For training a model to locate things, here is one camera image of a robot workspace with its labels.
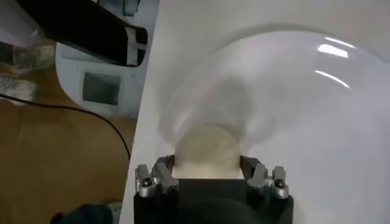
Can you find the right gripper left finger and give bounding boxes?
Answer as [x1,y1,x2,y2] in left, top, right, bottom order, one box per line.
[135,154,180,198]

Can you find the white round plate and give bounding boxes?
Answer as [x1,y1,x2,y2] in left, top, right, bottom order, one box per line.
[158,29,390,224]

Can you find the white steamed baozi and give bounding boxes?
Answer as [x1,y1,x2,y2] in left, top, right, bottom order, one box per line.
[172,124,244,180]

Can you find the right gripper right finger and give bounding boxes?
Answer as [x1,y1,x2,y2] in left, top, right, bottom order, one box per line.
[239,155,289,200]

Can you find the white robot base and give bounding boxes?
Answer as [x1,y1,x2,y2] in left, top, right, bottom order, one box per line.
[54,0,160,118]

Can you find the black bar with grey band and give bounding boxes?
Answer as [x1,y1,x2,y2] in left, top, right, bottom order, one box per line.
[16,0,149,67]

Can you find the grey floor power strip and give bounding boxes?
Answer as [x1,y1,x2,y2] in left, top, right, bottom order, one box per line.
[0,74,40,104]

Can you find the dark blue object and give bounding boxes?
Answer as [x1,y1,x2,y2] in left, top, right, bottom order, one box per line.
[50,202,122,224]

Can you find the black floor cable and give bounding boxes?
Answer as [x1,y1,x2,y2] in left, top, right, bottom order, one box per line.
[0,93,132,161]

